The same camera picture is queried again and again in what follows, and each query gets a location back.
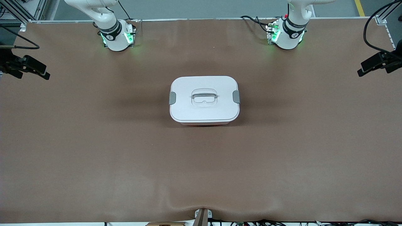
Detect white box lid grey latches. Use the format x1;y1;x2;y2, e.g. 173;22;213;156
169;76;241;123

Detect pink plastic storage box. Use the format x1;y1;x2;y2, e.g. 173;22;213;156
180;121;232;126

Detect brown table mat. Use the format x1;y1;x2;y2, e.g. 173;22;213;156
0;17;402;224

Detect metal table clamp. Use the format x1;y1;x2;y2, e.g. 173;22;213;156
194;208;213;226

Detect aluminium frame profile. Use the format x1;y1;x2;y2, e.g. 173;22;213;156
0;0;47;32
375;0;402;25

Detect black left arm base cable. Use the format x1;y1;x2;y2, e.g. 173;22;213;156
240;15;270;33

